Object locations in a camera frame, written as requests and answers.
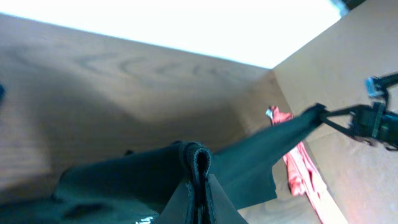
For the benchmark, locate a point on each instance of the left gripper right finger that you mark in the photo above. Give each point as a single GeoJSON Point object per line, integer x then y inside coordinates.
{"type": "Point", "coordinates": [218, 207]}

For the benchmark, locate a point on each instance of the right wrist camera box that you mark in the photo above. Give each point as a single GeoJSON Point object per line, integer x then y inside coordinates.
{"type": "Point", "coordinates": [373, 87]}

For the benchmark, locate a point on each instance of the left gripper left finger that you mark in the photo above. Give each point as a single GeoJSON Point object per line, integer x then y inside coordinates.
{"type": "Point", "coordinates": [180, 209]}

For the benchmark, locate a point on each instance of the black t-shirt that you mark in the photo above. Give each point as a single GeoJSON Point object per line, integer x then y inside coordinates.
{"type": "Point", "coordinates": [137, 186]}

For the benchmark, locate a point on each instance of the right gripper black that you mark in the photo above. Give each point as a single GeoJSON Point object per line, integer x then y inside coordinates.
{"type": "Point", "coordinates": [371, 124]}

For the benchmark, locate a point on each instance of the red t-shirt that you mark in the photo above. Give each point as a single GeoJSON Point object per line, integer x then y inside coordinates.
{"type": "Point", "coordinates": [304, 179]}

